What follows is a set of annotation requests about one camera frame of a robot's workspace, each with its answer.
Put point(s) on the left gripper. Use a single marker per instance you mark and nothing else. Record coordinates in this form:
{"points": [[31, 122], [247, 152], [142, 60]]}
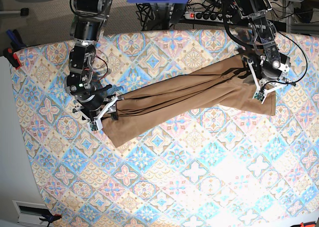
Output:
{"points": [[274, 76]]}

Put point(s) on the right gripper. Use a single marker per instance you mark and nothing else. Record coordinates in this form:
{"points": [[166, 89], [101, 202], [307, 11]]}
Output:
{"points": [[86, 93]]}

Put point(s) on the brown t-shirt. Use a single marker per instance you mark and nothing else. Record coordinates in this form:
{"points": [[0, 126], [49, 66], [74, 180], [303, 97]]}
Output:
{"points": [[228, 83]]}

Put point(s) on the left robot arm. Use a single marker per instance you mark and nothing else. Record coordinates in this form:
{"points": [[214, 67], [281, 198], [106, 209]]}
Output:
{"points": [[264, 37]]}

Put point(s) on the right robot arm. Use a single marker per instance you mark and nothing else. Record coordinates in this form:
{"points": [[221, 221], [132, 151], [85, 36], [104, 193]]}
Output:
{"points": [[90, 16]]}

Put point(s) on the white power strip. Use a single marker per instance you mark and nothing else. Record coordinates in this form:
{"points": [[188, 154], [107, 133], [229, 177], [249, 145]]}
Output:
{"points": [[203, 16]]}

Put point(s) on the patterned tablecloth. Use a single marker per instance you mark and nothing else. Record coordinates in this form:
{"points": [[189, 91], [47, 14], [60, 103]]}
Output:
{"points": [[213, 167]]}

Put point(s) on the orange black clamp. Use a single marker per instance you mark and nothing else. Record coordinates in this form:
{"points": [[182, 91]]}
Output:
{"points": [[50, 218]]}

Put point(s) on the red black clamp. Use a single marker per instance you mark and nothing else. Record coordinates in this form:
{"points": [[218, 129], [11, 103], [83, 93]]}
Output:
{"points": [[13, 59]]}

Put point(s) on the white floor vent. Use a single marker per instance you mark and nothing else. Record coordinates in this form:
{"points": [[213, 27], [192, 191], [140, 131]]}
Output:
{"points": [[29, 214]]}

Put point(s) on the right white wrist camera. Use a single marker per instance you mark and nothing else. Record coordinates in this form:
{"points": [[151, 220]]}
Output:
{"points": [[94, 109]]}

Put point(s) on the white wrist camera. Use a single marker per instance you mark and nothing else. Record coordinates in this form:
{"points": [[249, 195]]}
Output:
{"points": [[94, 109], [263, 91]]}

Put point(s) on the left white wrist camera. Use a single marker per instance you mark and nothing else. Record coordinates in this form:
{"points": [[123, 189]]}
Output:
{"points": [[263, 91]]}

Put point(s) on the blue handled clamp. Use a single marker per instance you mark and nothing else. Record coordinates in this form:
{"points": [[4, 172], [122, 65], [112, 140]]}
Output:
{"points": [[16, 40]]}

